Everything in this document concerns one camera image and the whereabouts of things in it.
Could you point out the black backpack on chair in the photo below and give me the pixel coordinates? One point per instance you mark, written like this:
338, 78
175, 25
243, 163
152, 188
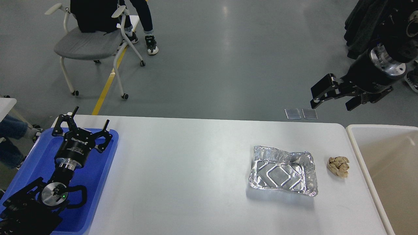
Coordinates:
95, 15

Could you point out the beige plastic bin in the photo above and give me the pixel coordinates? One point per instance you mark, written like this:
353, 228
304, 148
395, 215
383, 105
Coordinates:
388, 157

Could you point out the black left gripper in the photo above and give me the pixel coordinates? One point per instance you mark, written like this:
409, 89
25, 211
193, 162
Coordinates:
74, 146

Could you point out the small white side table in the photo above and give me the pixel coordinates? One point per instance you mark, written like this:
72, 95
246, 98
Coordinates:
6, 105

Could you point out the sneaker at right edge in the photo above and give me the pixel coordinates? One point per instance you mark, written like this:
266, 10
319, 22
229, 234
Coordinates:
412, 77

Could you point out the aluminium foil tray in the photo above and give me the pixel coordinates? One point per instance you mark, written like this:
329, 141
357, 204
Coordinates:
276, 169

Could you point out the dark jacket on chair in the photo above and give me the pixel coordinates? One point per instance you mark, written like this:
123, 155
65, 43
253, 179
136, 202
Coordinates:
361, 25

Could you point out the crumpled brown paper ball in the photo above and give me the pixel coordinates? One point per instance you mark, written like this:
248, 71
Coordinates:
339, 166

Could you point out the floor metal plate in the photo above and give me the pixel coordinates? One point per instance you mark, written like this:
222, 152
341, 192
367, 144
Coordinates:
293, 113
309, 113

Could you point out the right floor metal plate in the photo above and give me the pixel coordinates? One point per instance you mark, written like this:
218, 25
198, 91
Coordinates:
309, 113

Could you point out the person in dark jeans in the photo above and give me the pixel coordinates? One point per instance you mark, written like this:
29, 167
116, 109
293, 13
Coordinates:
145, 18

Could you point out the blue plastic tray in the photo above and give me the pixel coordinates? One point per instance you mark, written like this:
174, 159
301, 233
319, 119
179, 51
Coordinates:
65, 182

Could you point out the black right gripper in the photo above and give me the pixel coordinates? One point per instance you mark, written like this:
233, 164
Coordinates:
369, 79

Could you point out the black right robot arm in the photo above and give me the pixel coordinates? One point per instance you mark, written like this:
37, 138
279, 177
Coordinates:
381, 38

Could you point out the left floor metal plate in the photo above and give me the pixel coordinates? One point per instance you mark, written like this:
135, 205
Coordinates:
293, 113

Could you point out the grey white wheeled chair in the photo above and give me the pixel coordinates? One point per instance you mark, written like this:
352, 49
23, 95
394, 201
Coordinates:
92, 46

